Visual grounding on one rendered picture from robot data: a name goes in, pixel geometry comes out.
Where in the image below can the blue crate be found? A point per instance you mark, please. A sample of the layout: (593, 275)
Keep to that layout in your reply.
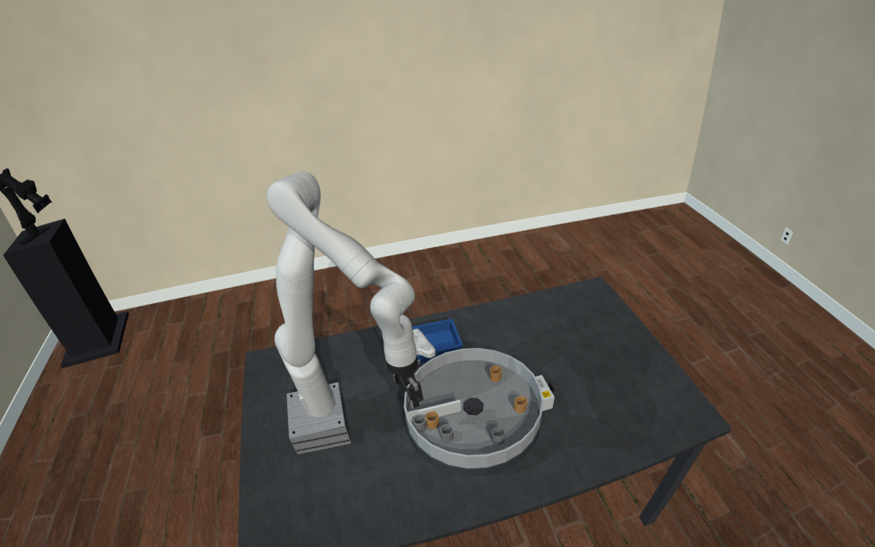
(441, 334)

